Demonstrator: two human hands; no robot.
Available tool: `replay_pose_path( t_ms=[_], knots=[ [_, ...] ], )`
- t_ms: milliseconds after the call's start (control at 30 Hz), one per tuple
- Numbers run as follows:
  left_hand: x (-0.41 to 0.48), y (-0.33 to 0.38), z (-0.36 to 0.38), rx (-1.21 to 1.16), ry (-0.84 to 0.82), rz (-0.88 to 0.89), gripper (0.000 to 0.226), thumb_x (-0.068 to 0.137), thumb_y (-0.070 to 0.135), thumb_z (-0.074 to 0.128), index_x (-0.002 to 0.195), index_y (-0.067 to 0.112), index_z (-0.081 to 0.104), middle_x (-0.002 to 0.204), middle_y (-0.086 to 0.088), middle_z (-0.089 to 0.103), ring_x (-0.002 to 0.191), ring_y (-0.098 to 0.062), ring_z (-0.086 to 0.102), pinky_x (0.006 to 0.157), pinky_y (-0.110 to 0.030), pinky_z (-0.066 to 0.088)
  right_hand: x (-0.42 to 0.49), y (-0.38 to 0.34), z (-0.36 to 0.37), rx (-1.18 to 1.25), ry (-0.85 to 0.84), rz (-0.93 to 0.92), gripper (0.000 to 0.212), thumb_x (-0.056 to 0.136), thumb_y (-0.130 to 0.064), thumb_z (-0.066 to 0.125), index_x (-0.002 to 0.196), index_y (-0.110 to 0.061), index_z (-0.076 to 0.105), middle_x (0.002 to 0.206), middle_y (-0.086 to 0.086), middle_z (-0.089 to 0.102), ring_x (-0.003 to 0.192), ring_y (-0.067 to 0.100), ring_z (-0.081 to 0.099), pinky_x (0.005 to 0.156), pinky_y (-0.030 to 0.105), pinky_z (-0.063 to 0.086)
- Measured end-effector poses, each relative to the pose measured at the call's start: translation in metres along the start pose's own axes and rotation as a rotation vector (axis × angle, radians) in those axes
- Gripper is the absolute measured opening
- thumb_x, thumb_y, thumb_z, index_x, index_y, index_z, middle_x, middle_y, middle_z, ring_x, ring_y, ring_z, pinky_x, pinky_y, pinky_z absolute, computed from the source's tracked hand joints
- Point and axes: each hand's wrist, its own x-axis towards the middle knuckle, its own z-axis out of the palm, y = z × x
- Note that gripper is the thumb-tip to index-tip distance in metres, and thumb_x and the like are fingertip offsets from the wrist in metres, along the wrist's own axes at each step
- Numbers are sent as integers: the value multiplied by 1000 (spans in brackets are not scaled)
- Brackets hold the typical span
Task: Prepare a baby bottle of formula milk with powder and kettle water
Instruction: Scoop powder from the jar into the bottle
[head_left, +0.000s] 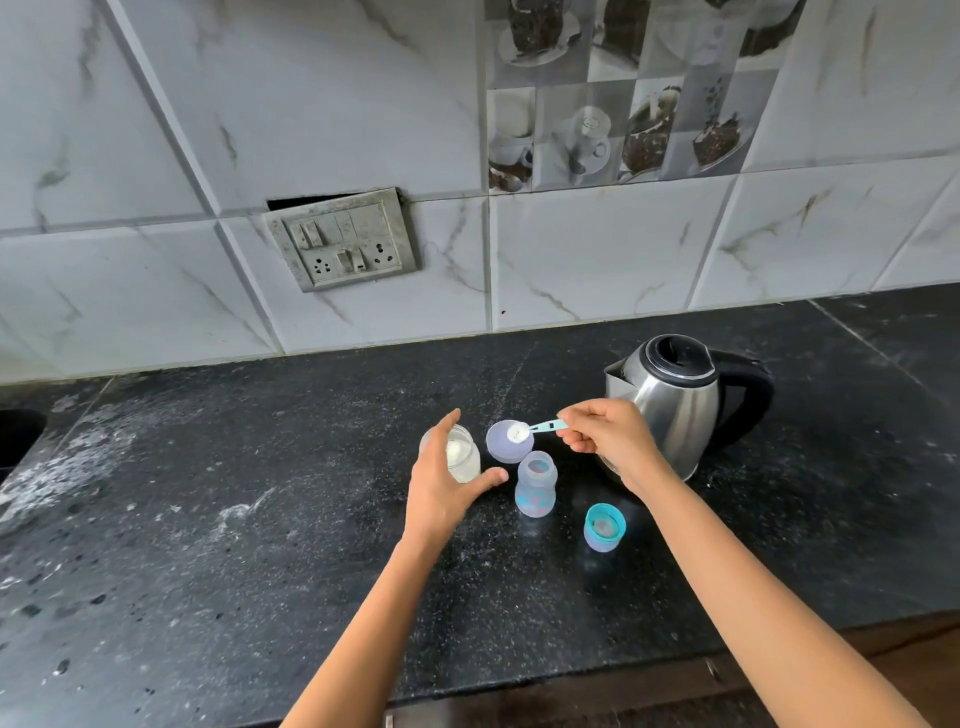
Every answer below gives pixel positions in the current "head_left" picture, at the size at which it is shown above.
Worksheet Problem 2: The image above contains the brown lower cabinet front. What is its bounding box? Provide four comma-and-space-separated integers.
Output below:
254, 611, 960, 728

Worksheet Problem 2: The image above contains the person's right hand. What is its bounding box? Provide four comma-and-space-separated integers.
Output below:
556, 398, 669, 498

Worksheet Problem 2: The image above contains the black sink basin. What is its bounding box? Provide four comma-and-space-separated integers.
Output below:
0, 408, 48, 481

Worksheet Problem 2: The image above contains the person's left forearm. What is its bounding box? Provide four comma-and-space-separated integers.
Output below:
281, 524, 445, 728

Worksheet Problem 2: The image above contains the clear baby bottle blue print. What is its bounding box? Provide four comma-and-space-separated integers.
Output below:
514, 450, 559, 520

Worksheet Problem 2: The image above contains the steel electric kettle black handle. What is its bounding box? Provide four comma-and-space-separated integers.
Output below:
603, 333, 776, 483

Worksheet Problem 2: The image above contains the teal bottle nipple collar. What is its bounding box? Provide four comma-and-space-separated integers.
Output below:
584, 503, 628, 543

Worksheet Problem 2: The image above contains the grey wall switch socket panel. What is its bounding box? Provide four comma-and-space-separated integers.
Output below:
262, 187, 420, 294

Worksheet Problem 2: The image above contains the pale lavender jar lid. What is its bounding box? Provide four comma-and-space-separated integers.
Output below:
485, 419, 536, 466

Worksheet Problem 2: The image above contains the person's left hand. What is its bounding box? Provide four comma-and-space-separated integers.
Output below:
404, 408, 510, 545

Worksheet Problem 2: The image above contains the teal measuring scoop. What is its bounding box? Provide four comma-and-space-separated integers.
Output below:
506, 419, 569, 444

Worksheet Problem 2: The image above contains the person's right forearm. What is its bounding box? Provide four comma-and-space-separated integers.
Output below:
622, 464, 931, 728

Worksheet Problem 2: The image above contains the glass jar of white powder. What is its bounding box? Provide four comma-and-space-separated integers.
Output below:
418, 423, 482, 485

